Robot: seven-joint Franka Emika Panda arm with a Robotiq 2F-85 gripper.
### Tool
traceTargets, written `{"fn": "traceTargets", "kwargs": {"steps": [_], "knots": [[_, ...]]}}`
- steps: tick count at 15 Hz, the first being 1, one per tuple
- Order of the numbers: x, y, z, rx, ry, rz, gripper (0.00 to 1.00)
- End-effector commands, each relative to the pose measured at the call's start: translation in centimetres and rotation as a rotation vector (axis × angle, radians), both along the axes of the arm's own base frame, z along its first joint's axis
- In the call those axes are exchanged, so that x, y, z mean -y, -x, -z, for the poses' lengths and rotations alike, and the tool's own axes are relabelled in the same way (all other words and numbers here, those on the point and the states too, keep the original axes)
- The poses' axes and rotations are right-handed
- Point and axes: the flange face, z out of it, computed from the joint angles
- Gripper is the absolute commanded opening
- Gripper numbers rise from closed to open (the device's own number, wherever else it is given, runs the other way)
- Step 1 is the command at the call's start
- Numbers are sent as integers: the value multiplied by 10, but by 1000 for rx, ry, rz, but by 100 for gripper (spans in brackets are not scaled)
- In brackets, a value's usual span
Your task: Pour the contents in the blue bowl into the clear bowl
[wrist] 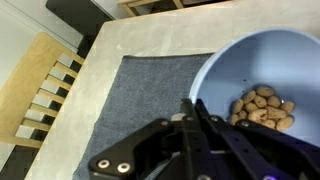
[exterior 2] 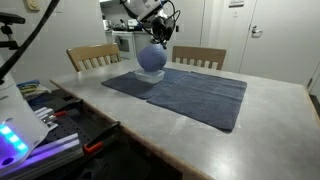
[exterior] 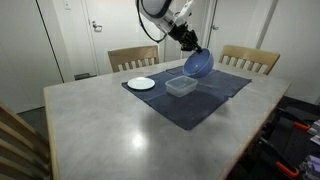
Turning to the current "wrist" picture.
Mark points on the wooden edged side table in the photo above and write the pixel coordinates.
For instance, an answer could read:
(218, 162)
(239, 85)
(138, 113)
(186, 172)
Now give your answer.
(178, 3)

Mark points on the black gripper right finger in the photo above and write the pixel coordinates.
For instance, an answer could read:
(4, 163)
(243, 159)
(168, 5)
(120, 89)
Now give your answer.
(266, 153)

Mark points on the light wooden slatted chair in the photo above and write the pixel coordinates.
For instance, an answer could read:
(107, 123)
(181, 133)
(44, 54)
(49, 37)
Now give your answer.
(23, 86)

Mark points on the blue plastic bowl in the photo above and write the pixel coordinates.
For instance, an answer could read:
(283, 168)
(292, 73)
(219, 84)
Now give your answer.
(273, 60)

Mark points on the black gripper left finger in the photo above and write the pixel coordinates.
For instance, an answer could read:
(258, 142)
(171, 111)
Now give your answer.
(140, 153)

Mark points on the brown nuts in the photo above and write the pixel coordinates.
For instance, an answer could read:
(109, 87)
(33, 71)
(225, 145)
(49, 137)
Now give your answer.
(263, 110)

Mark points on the dark blue cloth mat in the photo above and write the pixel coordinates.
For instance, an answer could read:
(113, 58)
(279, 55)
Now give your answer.
(140, 100)

